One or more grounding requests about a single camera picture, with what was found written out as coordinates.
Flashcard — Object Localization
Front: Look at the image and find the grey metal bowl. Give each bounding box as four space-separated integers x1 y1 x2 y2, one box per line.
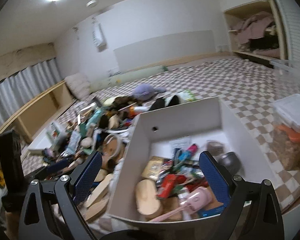
218 152 242 175

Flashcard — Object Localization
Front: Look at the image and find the white tray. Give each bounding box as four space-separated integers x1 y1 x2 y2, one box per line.
27 129 52 155

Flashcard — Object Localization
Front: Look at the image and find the round wooden hoop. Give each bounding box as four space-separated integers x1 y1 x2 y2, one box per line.
102 134 122 162

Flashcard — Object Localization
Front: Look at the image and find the wooden low shelf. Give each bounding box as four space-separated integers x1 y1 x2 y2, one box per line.
0 80 74 144

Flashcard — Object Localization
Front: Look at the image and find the oval wooden board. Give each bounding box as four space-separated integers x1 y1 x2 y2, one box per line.
135 179 162 219

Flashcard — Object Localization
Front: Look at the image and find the white storage box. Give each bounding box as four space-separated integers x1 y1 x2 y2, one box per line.
107 97 279 229

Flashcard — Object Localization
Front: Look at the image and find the yellow snack packet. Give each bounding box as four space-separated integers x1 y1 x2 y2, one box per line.
141 156 164 181

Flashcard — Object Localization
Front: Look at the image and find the clear plastic snack container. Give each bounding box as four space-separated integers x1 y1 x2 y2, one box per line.
270 94 300 170

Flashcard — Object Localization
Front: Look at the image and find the grey curtain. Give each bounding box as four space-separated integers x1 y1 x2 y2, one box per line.
0 58 62 126

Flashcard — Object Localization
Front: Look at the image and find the beige pillow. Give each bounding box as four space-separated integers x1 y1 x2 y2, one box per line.
64 73 90 101

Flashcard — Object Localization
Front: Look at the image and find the black white plush toy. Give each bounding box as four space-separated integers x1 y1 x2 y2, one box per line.
148 95 182 111

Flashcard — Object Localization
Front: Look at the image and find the purple plush toy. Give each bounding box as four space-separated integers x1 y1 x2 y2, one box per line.
132 83 166 101

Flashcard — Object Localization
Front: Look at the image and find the closet shelf with clothes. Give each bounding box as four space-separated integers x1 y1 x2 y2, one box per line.
224 0 288 61

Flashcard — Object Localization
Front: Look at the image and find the smoke detector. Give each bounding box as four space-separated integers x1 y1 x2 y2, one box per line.
86 0 98 8

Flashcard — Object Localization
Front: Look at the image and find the wall air conditioner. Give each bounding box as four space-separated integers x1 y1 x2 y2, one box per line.
92 17 107 52

